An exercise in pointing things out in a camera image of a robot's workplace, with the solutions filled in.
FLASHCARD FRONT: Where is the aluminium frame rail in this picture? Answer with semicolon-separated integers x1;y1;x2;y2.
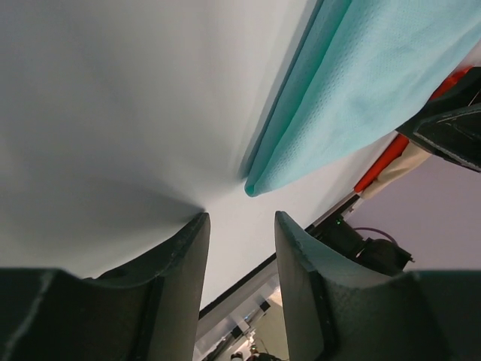
192;271;289;360

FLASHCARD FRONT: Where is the folded beige t shirt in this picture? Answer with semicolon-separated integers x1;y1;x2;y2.
360;142;431;199

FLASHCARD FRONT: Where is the folded orange t shirt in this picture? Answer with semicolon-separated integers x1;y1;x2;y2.
353;65;473;194

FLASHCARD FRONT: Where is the teal green t shirt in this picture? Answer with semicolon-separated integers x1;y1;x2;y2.
245;1;480;197

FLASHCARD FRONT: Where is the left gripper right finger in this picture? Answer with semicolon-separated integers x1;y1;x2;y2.
274;210;481;361

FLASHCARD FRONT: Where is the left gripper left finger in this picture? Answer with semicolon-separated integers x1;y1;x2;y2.
1;213;210;360

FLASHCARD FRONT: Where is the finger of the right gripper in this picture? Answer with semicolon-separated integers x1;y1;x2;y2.
397;67;480;171

